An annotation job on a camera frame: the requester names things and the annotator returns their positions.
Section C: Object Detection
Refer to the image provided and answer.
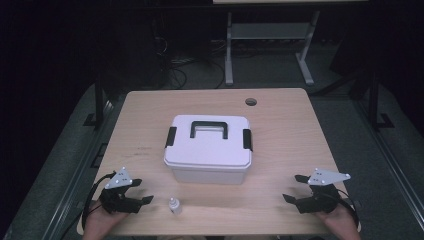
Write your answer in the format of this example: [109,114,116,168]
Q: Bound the black metal stand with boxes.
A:
[364,71,396,131]
[83,74,113,131]

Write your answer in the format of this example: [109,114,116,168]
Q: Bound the metal floor rail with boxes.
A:
[41,99,116,240]
[356,99,424,231]

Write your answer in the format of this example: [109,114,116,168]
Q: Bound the tangle of floor cables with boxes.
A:
[151,36,228,90]

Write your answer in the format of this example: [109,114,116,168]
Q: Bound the person's right hand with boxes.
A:
[314,200,363,240]

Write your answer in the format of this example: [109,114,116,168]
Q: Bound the left hand-held gripper black cable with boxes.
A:
[81,171,118,231]

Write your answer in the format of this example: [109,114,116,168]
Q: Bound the person's left hand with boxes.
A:
[82,200,130,240]

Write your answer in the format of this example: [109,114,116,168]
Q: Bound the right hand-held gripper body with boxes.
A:
[295,167,352,215]

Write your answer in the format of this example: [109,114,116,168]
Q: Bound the right hand-held gripper black cable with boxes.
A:
[336,189,361,231]

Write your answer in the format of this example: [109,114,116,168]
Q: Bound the small white bottle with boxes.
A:
[168,196,183,216]

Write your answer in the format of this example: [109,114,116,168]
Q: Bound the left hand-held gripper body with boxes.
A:
[99,167,143,215]

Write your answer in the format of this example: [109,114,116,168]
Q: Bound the hand-held gripper black cable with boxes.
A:
[336,189,361,231]
[81,171,118,231]

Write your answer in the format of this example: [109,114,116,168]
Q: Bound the white box lid black handle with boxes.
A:
[163,114,254,172]

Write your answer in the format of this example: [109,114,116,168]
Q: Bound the grey metal table frame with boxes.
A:
[224,9,321,87]

